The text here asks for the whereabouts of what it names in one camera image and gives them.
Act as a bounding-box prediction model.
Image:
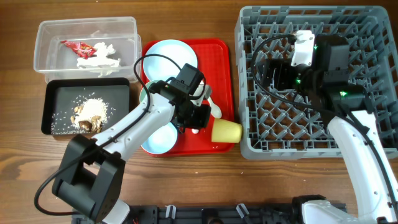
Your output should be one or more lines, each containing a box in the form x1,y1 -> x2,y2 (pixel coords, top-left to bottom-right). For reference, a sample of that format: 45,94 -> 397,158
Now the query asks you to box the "white plastic spoon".
207,96 -> 222,119

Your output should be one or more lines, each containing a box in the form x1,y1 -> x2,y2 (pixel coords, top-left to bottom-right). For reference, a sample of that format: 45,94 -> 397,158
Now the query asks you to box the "light blue bowl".
141,123 -> 178,155

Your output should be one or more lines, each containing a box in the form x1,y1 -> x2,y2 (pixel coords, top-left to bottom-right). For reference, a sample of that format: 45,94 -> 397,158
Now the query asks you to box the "yellow cup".
211,119 -> 243,143

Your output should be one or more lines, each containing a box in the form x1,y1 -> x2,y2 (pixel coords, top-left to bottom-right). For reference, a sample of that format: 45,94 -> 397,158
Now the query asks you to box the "green bowl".
139,80 -> 158,103

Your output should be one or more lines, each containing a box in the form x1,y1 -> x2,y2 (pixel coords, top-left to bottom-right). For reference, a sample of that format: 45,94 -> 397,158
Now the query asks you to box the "light blue plate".
143,39 -> 198,81

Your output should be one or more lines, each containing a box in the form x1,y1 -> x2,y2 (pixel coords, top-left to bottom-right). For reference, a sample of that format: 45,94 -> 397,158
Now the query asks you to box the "white napkin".
77,42 -> 121,78

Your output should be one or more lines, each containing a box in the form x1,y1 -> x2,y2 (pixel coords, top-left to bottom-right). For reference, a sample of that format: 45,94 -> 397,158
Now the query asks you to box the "food scraps and rice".
50,92 -> 116,135

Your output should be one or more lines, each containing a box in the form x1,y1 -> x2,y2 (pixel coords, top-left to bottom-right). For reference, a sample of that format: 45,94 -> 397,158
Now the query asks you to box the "red snack wrapper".
60,40 -> 96,59

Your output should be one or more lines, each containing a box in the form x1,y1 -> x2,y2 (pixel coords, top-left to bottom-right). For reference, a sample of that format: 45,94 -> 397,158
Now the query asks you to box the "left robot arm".
52,63 -> 210,223

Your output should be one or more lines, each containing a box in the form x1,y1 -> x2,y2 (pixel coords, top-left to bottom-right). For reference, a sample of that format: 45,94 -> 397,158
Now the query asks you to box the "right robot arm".
257,30 -> 397,223

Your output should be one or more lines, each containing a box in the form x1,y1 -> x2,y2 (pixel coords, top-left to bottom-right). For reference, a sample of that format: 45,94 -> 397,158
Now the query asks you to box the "grey dishwasher rack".
234,6 -> 397,160

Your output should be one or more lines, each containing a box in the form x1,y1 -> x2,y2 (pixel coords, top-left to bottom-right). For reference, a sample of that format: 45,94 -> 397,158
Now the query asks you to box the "red serving tray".
161,39 -> 234,157

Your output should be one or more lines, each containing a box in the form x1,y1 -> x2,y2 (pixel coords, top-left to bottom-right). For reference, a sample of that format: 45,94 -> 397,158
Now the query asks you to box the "clear plastic bin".
33,17 -> 142,82

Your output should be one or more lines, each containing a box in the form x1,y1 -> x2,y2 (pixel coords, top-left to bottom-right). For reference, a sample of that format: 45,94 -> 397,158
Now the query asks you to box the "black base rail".
125,203 -> 292,224

